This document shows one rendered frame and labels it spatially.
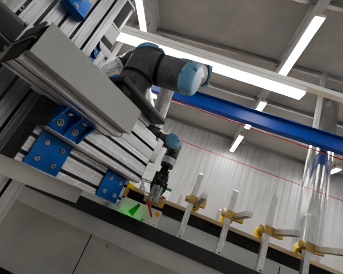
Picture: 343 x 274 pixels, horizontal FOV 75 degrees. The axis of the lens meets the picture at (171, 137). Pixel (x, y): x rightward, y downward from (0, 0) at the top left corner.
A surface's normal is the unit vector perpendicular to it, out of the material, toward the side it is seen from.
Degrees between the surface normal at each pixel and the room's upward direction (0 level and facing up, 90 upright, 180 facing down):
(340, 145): 90
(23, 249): 90
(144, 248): 90
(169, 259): 90
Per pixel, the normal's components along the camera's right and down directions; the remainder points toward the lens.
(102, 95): 0.80, 0.09
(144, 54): -0.03, -0.40
